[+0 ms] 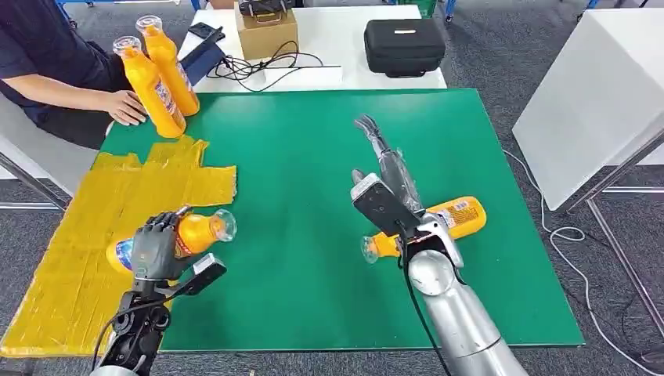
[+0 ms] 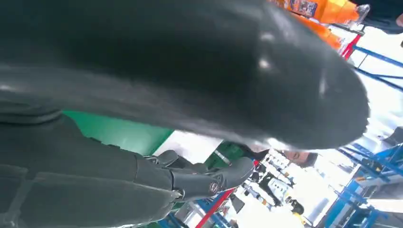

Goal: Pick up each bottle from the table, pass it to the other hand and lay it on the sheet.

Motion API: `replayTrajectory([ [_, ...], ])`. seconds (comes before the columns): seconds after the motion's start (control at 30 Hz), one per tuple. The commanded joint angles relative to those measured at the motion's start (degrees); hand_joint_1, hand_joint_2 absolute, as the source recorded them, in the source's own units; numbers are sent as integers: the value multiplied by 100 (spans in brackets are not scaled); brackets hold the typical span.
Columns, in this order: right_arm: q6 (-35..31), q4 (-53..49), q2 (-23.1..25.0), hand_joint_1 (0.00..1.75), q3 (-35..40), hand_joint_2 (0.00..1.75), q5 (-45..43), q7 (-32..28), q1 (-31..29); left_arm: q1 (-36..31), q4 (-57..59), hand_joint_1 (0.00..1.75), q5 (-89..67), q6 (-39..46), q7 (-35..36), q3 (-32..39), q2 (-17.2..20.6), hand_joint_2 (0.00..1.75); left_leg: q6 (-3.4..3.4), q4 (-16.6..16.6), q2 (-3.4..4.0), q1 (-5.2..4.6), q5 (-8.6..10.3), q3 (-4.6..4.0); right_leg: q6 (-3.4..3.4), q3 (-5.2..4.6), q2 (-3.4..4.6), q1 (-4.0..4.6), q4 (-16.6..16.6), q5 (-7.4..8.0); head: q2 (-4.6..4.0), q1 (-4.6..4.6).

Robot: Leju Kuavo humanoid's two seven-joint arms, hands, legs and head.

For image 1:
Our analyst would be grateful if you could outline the green mat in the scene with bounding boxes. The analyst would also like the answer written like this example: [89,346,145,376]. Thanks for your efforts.
[100,87,586,353]

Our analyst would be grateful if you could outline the white table with items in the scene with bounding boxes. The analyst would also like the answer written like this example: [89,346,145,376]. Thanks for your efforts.
[176,4,448,94]

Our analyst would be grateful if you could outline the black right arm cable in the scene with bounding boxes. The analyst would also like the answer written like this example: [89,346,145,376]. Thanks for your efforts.
[396,222,453,376]

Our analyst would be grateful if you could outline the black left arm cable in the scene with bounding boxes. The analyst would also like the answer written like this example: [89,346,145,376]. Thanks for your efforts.
[90,293,179,373]

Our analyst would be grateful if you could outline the white floor cable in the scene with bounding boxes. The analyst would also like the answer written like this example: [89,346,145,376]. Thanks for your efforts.
[501,149,655,376]

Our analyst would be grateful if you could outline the dark blue pouch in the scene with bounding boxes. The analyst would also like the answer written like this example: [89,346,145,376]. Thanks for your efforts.
[179,31,228,87]

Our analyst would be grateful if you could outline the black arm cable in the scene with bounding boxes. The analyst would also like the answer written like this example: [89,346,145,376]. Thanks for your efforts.
[396,222,453,376]
[90,293,179,373]

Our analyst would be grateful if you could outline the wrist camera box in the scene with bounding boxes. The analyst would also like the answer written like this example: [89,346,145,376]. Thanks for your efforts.
[349,172,422,237]
[178,252,228,298]

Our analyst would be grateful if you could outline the orange drink bottle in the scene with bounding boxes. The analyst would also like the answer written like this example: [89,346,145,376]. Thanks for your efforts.
[360,195,488,265]
[106,208,239,276]
[111,34,188,140]
[135,15,201,118]

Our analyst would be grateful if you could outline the person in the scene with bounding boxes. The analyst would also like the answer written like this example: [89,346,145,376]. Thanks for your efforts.
[0,0,150,151]

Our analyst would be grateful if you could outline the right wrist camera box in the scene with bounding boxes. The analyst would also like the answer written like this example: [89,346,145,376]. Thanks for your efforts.
[349,172,422,237]

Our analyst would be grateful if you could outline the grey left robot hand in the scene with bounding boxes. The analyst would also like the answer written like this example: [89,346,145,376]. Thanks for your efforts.
[130,205,197,284]

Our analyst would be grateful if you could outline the black device with handle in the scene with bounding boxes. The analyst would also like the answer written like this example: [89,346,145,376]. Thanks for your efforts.
[237,0,294,25]

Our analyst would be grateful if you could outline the person's right hand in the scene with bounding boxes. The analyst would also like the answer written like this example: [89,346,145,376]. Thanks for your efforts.
[100,89,150,127]

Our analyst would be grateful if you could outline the black tangled cables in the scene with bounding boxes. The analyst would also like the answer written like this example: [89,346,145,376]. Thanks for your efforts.
[205,39,343,94]

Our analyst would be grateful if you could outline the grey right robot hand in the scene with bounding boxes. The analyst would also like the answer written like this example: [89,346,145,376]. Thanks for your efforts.
[351,113,424,215]

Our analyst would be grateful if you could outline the cardboard box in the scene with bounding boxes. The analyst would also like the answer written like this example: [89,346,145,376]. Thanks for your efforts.
[234,7,300,61]

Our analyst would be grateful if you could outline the green crate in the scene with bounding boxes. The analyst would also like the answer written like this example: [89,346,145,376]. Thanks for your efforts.
[408,0,438,20]

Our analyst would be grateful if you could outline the large empty white table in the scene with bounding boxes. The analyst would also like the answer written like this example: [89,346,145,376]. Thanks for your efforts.
[511,7,664,212]

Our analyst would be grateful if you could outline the black zip case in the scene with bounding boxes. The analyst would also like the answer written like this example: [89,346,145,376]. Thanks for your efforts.
[363,18,448,79]

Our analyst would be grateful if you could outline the black phone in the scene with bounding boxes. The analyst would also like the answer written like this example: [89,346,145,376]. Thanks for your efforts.
[187,21,226,43]

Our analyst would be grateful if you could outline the white table with metal leg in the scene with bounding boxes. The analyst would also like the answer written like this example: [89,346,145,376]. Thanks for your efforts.
[0,93,100,212]

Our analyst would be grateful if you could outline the yellow sheet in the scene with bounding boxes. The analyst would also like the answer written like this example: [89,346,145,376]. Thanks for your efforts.
[0,135,239,360]

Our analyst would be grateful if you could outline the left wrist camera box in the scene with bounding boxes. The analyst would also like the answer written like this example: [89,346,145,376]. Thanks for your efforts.
[178,252,228,298]

